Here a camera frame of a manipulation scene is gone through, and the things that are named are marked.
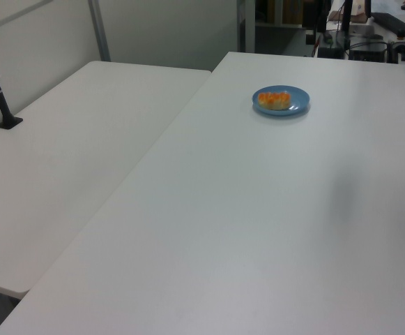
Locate grey metal partition post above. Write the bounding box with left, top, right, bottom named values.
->
left=87, top=0, right=111, bottom=62

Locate orange glazed bread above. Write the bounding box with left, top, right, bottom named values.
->
left=257, top=91, right=291, bottom=110

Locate black monitor stand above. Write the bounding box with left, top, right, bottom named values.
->
left=340, top=0, right=353, bottom=38

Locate black electronics box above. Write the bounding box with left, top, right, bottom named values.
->
left=349, top=41, right=388, bottom=64

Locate blue round plate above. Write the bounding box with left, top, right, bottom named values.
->
left=251, top=84, right=311, bottom=118

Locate black keyboard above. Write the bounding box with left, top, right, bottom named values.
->
left=372, top=12, right=405, bottom=40

